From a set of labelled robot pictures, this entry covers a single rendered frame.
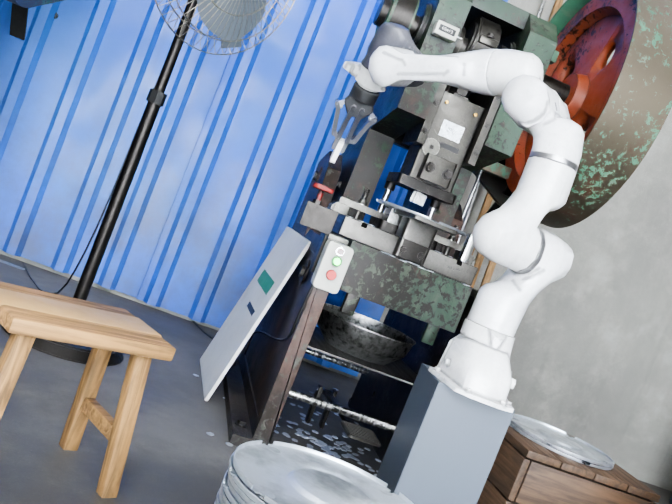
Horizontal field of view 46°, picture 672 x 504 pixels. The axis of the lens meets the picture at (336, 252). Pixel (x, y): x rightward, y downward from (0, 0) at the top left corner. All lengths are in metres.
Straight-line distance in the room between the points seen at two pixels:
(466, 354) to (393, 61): 0.74
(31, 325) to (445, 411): 0.85
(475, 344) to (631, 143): 0.89
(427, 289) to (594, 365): 1.99
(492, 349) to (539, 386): 2.37
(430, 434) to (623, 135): 1.07
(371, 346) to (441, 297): 0.26
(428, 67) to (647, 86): 0.69
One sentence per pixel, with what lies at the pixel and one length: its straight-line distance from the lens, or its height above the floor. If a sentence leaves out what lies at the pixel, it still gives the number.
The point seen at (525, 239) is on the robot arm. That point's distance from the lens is 1.73.
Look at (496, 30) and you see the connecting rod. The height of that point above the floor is 1.40.
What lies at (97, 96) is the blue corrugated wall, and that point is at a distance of 3.60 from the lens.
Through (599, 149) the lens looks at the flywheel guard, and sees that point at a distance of 2.36.
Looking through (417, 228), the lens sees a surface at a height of 0.75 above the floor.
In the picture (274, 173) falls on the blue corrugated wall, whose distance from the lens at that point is 3.58.
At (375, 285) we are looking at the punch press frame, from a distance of 2.29.
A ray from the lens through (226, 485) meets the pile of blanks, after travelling 1.11.
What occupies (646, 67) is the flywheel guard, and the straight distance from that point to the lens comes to 2.38.
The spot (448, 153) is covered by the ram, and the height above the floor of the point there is 1.00.
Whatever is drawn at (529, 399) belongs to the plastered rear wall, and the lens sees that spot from 4.10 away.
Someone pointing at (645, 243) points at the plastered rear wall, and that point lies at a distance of 4.22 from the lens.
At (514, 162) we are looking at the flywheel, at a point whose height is 1.09.
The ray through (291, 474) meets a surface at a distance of 1.13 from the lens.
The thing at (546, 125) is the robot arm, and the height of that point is 1.05.
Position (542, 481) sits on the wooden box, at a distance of 2.01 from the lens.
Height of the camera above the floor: 0.70
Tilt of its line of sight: 3 degrees down
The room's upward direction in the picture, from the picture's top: 22 degrees clockwise
